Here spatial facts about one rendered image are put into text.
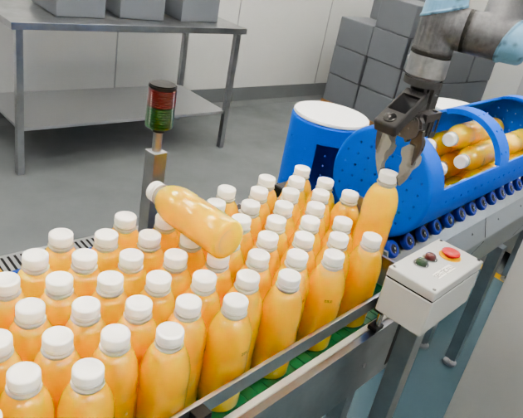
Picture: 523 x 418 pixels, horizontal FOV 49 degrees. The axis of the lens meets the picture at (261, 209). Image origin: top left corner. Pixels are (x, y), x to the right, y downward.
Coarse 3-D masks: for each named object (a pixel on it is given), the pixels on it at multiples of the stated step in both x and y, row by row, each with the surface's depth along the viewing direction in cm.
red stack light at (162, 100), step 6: (150, 90) 125; (156, 90) 125; (150, 96) 126; (156, 96) 125; (162, 96) 125; (168, 96) 125; (174, 96) 127; (150, 102) 126; (156, 102) 126; (162, 102) 126; (168, 102) 126; (174, 102) 128; (156, 108) 126; (162, 108) 126; (168, 108) 127
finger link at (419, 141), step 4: (420, 132) 108; (424, 132) 109; (416, 136) 109; (420, 136) 109; (412, 140) 110; (416, 140) 109; (420, 140) 109; (424, 140) 110; (412, 144) 110; (416, 144) 110; (420, 144) 109; (424, 144) 110; (416, 148) 110; (420, 148) 109; (416, 152) 110; (420, 152) 110; (416, 156) 110; (412, 160) 111; (416, 160) 112; (412, 164) 111
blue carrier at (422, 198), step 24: (504, 96) 196; (456, 120) 195; (480, 120) 163; (504, 120) 203; (360, 144) 144; (432, 144) 138; (504, 144) 163; (336, 168) 151; (360, 168) 146; (432, 168) 134; (504, 168) 165; (336, 192) 153; (360, 192) 147; (408, 192) 138; (432, 192) 134; (456, 192) 145; (480, 192) 161; (408, 216) 139; (432, 216) 142
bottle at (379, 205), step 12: (372, 192) 116; (384, 192) 115; (396, 192) 116; (372, 204) 116; (384, 204) 115; (396, 204) 116; (360, 216) 119; (372, 216) 117; (384, 216) 116; (360, 228) 119; (372, 228) 118; (384, 228) 118; (360, 240) 120; (384, 240) 120
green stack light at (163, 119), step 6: (150, 108) 127; (174, 108) 129; (150, 114) 127; (156, 114) 127; (162, 114) 127; (168, 114) 128; (150, 120) 128; (156, 120) 127; (162, 120) 128; (168, 120) 128; (150, 126) 128; (156, 126) 128; (162, 126) 128; (168, 126) 129
